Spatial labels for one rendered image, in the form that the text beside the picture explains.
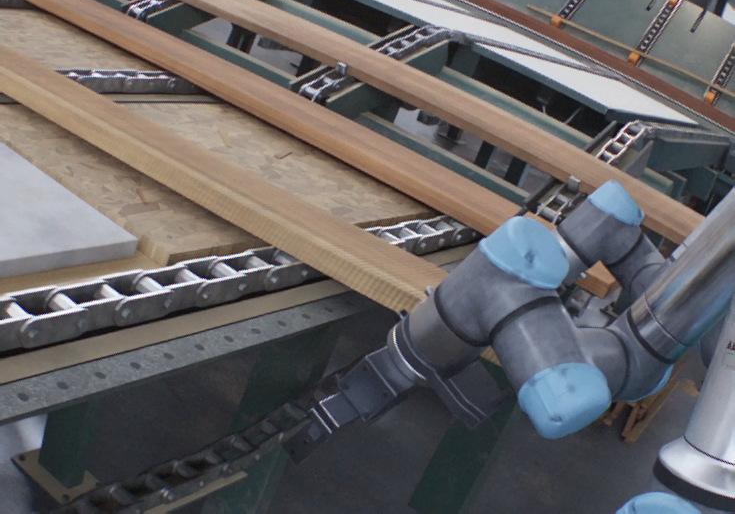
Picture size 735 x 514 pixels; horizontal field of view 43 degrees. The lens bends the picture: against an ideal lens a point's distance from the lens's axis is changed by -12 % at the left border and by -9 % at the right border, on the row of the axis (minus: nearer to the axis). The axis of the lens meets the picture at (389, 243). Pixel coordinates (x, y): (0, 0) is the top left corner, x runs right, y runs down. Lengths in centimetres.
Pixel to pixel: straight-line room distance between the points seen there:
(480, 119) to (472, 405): 141
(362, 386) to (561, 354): 20
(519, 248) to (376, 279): 32
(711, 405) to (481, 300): 26
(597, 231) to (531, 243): 49
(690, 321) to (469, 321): 21
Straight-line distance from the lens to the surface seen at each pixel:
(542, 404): 87
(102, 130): 135
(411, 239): 147
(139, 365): 90
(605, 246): 139
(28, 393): 80
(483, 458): 241
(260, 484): 173
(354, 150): 174
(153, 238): 116
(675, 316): 94
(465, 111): 232
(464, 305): 92
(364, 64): 243
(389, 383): 96
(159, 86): 190
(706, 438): 78
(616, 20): 700
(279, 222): 122
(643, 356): 96
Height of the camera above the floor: 124
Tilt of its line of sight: 16 degrees down
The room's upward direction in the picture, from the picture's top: 23 degrees clockwise
